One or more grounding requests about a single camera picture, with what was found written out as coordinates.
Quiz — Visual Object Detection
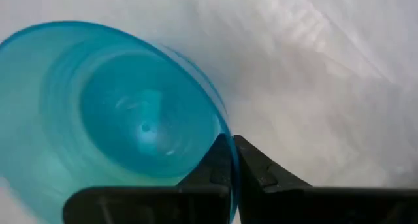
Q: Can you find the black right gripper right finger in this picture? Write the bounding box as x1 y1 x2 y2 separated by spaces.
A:
233 135 418 224

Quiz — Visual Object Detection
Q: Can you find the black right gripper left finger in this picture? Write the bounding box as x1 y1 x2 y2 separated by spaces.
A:
63 133 234 224

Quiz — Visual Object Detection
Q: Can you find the turquoise plastic bowl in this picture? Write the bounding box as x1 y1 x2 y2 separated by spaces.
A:
0 20 242 224

